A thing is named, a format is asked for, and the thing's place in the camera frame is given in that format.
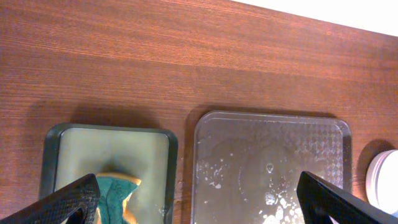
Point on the green yellow sponge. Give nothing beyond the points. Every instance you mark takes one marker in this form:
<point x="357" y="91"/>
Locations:
<point x="115" y="192"/>

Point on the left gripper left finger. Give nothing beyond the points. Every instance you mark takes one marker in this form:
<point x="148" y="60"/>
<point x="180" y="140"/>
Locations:
<point x="75" y="203"/>

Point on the dark serving tray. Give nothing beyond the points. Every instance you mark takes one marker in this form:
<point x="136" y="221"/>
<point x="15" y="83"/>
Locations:
<point x="246" y="166"/>

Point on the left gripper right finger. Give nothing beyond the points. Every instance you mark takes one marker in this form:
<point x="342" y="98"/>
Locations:
<point x="323" y="202"/>

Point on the grey plate yellow stain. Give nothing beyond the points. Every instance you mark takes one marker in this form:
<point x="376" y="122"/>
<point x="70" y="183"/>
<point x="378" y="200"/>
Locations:
<point x="381" y="182"/>

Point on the black sponge tray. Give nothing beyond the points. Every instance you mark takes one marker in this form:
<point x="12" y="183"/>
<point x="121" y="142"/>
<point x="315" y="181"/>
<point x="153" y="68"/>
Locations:
<point x="73" y="150"/>

